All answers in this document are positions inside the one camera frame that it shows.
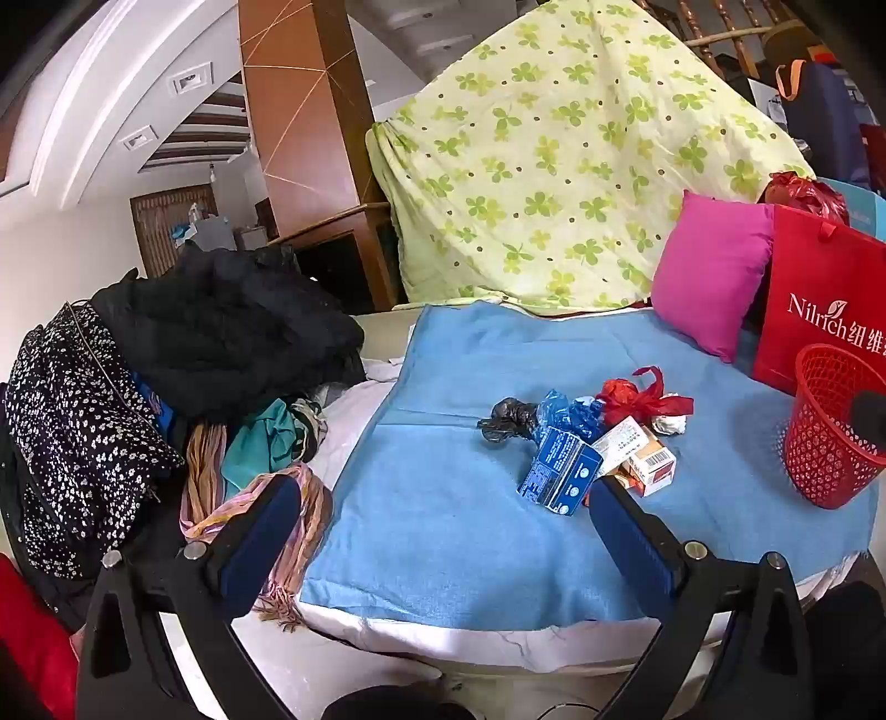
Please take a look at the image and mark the light blue cardboard box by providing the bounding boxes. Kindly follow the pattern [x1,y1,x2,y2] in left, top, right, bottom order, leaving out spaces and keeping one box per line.
[817,176,886,243]

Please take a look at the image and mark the red paper shopping bag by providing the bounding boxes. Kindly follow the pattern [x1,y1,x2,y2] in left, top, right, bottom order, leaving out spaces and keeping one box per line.
[751,204,886,399]

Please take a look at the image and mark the black white floral garment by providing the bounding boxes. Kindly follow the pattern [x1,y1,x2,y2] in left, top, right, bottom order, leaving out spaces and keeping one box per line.
[3,301,184,583]

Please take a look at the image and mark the light blue towel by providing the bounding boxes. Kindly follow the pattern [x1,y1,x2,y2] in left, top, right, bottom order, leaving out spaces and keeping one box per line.
[301,301,880,632]

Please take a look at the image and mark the white cardboard box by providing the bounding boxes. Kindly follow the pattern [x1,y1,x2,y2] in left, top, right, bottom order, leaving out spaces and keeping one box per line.
[591,415,655,479]

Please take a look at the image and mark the red cloth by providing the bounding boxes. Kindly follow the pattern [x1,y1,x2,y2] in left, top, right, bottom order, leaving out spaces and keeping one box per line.
[0,554,77,720]

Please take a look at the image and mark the grey cabinet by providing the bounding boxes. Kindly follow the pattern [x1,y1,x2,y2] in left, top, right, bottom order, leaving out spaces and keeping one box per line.
[187,214,267,251]

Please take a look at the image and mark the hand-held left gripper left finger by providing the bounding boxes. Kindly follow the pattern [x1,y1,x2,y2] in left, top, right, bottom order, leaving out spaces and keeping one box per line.
[75,472,303,720]

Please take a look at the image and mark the orange and white box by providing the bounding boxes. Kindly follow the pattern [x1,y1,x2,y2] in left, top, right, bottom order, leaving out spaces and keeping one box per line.
[618,436,678,498]

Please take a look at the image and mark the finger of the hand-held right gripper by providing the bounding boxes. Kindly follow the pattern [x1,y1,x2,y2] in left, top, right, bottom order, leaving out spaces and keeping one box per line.
[850,389,886,454]

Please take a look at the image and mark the green clover print quilt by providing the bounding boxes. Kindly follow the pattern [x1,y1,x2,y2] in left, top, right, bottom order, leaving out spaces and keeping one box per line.
[365,0,818,316]

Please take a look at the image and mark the pink pillow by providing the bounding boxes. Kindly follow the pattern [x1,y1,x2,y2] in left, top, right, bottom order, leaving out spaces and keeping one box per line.
[651,190,776,364]

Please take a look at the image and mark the pink striped scarf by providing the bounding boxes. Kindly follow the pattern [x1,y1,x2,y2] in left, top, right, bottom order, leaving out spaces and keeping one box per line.
[178,422,333,631]

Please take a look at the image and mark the red plastic bag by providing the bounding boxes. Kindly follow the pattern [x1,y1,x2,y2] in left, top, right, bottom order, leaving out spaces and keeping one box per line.
[596,366,694,430]
[758,172,851,226]

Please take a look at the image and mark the wooden stair railing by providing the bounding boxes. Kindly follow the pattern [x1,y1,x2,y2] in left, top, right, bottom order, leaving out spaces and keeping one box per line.
[637,0,811,77]

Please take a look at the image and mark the brown woven door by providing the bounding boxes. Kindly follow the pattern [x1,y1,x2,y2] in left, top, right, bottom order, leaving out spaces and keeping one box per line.
[130,183,219,278]

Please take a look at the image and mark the navy bag with orange handle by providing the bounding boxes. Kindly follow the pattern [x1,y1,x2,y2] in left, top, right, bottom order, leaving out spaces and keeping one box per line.
[774,59,869,191]

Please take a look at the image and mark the tied red plastic bag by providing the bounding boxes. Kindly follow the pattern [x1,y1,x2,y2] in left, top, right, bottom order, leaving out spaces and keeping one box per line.
[758,172,851,226]

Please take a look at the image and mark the blue plastic bag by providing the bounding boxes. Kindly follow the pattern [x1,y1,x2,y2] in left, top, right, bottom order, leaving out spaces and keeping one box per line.
[536,389,606,444]

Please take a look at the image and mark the teal cloth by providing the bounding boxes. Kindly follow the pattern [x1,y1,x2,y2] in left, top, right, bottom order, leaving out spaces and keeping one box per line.
[221,400,306,492]

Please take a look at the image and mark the brown wooden cabinet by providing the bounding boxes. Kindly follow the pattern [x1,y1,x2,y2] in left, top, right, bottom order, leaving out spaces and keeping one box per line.
[237,0,378,240]

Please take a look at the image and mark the black jacket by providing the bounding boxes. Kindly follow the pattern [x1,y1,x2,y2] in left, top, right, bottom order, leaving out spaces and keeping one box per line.
[90,245,367,423]

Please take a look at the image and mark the red plastic basket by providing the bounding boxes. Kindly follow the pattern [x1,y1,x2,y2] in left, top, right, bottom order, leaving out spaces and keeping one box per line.
[784,344,886,510]

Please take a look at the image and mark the black plastic bag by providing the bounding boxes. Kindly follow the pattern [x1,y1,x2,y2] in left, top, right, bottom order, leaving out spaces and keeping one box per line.
[477,397,541,444]

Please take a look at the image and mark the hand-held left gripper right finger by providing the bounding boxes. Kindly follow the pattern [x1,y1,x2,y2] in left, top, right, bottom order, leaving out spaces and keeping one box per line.
[587,475,821,720]

